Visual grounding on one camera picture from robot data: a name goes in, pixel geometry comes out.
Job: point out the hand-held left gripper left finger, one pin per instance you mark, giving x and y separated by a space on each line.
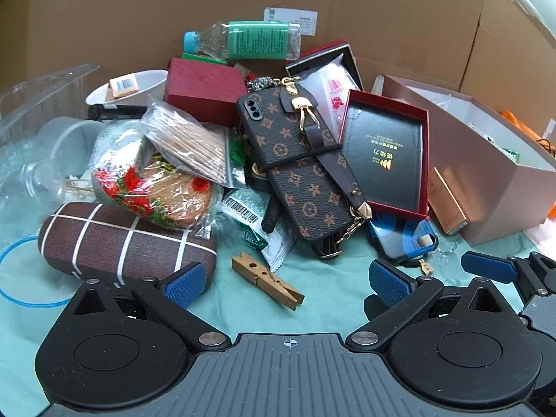
184 286

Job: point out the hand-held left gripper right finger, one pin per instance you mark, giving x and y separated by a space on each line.
388 284

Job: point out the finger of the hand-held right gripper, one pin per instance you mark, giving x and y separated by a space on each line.
488 267

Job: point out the blue phone case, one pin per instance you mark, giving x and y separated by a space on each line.
391 234

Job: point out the large pink box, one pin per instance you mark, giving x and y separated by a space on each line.
491 191

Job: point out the red tray box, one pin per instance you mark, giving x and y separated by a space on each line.
386 156

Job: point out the brown patterned phone case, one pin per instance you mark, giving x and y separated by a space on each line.
299 178

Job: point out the teal cloth desktop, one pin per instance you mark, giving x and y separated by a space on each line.
339 304

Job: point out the small gold box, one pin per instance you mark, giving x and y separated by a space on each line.
447 202

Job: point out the wooden clothespin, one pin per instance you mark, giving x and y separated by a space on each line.
265 280

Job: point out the brown plaid glasses case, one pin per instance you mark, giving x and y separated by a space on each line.
113 243

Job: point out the floral wrapped biscuit packet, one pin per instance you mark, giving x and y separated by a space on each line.
173 200

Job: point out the green barcode snack packet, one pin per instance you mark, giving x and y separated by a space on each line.
243 208

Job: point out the black marker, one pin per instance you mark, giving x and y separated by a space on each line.
272 217

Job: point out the bag of wooden toothpicks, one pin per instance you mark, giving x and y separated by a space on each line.
186 143

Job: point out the bag of green clips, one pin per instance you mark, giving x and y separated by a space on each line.
238 152

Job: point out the orange plastic bag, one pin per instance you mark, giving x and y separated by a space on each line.
521 126

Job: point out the green patterned paper cup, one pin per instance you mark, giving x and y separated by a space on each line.
117 141

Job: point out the clear glass cup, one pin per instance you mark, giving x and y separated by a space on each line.
30 186

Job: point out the clear plastic cup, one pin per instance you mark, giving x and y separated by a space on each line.
71 141

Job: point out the dark red box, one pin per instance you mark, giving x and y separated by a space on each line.
204 89

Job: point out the red print plastic bag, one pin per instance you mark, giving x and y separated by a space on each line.
330 91

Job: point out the white bowl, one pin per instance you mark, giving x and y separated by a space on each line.
150 81

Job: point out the small orange box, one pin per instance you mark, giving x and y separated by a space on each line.
124 87

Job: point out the brown cardboard panel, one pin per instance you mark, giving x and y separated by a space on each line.
173 8
512 52

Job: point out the black box with red lid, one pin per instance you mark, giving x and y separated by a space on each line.
312 58

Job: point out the clear plastic container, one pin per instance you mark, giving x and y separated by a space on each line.
39 95

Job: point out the green label plastic bottle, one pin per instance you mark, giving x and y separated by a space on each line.
256 40

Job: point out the white shipping label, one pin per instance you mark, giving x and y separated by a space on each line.
291 21

